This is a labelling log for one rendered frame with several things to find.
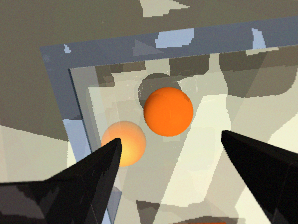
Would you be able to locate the low clear l-shaped wall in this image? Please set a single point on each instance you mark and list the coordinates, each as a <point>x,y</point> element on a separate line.
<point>89,97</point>

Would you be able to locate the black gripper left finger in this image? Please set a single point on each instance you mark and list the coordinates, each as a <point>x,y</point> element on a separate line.
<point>77,195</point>

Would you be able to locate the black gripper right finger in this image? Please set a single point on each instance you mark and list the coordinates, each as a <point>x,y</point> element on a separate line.
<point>269,172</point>

